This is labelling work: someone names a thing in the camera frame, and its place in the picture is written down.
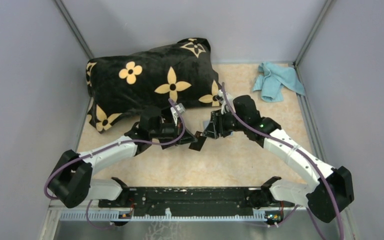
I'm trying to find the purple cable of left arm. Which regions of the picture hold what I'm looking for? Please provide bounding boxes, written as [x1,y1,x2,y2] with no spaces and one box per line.
[43,98,187,231]

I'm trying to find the black card holder box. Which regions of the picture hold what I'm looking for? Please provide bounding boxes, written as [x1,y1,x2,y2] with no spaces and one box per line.
[157,108,182,144]

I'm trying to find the aluminium frame rail front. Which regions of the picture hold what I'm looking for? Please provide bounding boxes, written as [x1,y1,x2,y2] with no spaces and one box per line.
[47,186,349,223]

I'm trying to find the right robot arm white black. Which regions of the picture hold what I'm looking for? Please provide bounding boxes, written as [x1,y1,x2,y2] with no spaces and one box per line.
[203,93,355,223]

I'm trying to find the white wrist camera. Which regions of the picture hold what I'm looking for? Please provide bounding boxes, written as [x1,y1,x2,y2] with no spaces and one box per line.
[218,92,233,115]
[172,103,186,118]

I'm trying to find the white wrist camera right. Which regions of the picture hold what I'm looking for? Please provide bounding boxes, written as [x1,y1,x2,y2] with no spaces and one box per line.
[218,92,233,115]

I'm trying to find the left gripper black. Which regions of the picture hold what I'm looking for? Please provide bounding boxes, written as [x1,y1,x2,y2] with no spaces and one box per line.
[150,115,198,146]

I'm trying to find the black pillow with cream flowers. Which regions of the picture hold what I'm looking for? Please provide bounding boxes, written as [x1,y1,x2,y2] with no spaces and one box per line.
[85,37,221,133]

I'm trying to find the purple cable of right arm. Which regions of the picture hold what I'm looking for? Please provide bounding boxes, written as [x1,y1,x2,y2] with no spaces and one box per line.
[220,82,345,240]

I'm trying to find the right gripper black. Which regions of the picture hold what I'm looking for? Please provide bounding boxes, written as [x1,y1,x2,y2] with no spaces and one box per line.
[202,107,248,139]

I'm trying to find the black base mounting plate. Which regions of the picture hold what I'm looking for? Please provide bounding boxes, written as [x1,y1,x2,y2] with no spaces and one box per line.
[98,186,294,217]

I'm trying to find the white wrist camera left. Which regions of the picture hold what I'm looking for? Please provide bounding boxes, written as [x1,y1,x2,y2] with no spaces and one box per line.
[172,103,186,118]

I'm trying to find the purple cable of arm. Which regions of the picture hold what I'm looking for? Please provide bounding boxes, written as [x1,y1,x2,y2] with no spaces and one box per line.
[220,82,345,240]
[43,98,187,231]

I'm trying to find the light blue towel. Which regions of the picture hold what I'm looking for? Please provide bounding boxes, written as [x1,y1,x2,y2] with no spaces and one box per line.
[252,62,306,103]

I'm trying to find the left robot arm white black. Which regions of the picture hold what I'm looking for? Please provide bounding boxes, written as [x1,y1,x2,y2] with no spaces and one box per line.
[44,103,197,209]

